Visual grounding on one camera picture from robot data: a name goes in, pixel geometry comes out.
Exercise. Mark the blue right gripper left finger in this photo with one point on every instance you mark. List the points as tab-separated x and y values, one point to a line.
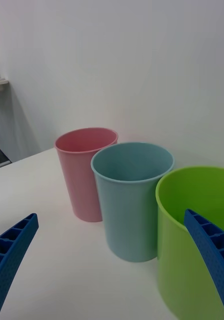
9	260

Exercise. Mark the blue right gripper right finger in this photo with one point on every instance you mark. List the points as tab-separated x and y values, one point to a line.
217	257

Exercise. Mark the green plastic bin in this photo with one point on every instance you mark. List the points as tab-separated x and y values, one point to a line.
179	270

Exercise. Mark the pale blue plastic bin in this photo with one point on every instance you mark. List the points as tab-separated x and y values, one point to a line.
127	220

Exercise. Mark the pink plastic bin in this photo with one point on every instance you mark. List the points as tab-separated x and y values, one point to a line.
79	180

